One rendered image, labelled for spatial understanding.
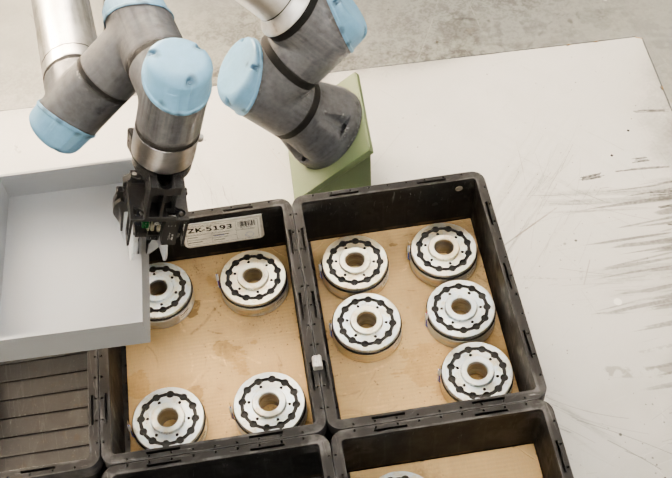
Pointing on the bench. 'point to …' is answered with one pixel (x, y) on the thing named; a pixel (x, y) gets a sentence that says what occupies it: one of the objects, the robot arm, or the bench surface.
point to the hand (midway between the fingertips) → (142, 241)
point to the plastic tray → (68, 264)
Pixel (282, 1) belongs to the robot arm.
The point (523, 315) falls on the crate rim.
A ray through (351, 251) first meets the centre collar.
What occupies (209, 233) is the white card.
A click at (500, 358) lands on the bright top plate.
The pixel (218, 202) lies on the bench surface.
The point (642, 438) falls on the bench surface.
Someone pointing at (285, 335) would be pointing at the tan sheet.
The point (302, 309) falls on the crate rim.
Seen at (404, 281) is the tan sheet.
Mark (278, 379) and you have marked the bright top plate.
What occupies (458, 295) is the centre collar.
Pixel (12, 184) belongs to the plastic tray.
